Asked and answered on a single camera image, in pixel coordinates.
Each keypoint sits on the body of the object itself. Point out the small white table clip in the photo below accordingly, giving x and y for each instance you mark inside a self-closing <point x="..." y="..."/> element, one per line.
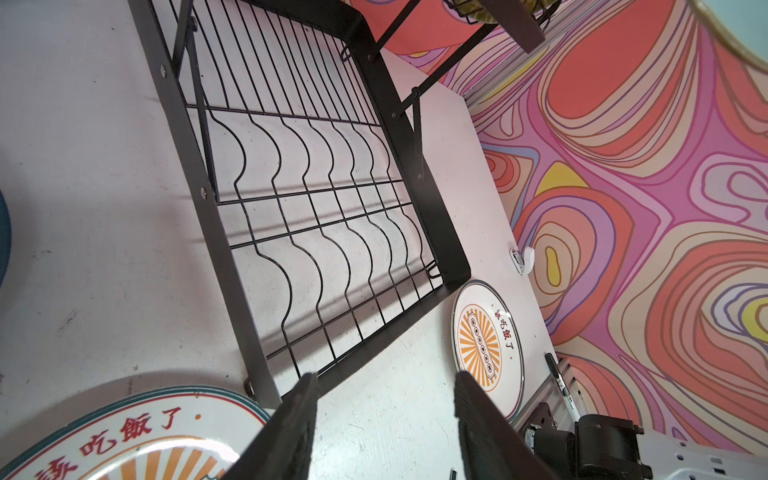
<point x="523" y="260"/>

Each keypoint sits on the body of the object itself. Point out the black marker pen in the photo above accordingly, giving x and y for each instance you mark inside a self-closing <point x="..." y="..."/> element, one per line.
<point x="562" y="387"/>

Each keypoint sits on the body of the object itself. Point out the orange sunburst plate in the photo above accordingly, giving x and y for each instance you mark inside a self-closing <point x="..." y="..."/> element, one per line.
<point x="486" y="344"/>
<point x="182" y="432"/>

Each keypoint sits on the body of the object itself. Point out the white plate under left gripper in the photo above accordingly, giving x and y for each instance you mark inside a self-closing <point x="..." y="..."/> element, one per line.
<point x="5" y="237"/>

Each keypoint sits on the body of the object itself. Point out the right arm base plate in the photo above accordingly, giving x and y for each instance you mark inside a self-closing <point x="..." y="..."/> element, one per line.
<point x="598" y="446"/>

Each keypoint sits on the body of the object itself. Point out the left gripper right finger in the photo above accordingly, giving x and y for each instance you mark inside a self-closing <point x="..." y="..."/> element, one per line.
<point x="490" y="447"/>

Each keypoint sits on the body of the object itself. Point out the pale green flower plate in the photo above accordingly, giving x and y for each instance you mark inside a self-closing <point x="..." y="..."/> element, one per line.
<point x="739" y="25"/>

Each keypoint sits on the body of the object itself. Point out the black wire dish rack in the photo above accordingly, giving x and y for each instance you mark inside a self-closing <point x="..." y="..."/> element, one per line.
<point x="334" y="213"/>

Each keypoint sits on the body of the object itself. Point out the right orange sunburst plate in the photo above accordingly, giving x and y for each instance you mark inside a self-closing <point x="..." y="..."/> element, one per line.
<point x="486" y="344"/>

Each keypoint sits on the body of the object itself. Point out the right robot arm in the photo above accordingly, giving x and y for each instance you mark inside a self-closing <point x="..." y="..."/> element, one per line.
<point x="671" y="458"/>

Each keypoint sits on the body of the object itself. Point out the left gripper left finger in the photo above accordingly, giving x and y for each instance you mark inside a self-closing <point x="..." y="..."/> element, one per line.
<point x="283" y="448"/>

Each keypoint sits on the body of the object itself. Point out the left orange sunburst plate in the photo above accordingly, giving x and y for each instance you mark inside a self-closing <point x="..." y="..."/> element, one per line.
<point x="182" y="432"/>

